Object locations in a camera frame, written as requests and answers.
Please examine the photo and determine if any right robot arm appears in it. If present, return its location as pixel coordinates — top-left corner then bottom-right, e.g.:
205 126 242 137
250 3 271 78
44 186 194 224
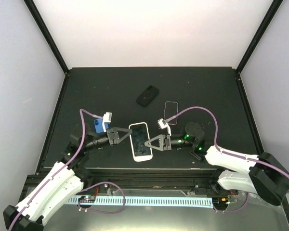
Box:
145 122 289 206

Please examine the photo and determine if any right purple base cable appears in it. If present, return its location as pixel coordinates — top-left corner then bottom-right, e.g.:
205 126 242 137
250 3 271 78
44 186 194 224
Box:
213 192 250 214

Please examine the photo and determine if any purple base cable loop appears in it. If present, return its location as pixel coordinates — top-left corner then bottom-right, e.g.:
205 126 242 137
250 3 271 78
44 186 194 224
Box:
77 179 127 214

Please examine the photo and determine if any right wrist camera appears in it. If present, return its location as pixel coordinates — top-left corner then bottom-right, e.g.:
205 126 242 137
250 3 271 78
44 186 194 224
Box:
158 118 171 136

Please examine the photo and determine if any clear phone case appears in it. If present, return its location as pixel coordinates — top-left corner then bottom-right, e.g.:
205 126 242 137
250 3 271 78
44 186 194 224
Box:
163 101 179 126

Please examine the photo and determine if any beige phone case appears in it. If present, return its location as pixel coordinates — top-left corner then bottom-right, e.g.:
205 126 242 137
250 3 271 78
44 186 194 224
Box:
128 122 153 162

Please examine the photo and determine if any white slotted cable duct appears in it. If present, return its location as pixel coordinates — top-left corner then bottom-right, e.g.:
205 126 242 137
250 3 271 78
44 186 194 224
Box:
66 195 213 208

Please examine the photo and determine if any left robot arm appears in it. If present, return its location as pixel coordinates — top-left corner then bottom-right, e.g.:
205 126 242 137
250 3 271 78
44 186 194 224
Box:
3 124 132 231

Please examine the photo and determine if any black frame post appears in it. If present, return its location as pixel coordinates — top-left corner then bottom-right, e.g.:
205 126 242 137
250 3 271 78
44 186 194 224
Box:
24 0 69 74
236 0 283 74

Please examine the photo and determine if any left control board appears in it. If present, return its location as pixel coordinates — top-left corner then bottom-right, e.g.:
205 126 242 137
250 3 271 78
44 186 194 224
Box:
78 195 95 203

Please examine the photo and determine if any left black frame post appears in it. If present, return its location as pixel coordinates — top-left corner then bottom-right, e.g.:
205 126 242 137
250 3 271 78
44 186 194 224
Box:
24 0 69 74

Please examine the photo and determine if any right control board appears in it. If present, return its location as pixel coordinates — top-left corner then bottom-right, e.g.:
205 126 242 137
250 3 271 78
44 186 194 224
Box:
213 197 233 205

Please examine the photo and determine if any right black frame post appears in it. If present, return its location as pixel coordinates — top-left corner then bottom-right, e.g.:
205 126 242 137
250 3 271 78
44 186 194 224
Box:
236 0 283 74

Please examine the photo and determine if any purple phone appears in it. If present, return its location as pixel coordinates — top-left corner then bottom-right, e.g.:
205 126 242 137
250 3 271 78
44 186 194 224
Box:
130 124 152 156

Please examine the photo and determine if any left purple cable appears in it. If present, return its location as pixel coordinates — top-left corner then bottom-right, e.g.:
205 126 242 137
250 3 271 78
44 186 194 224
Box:
8 108 104 231

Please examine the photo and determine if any black phone case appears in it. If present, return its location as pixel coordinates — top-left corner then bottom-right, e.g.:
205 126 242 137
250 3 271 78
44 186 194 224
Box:
136 85 159 107

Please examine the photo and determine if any control board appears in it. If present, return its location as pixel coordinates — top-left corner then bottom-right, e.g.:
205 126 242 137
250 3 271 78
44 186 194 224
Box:
78 195 95 203
213 197 233 205

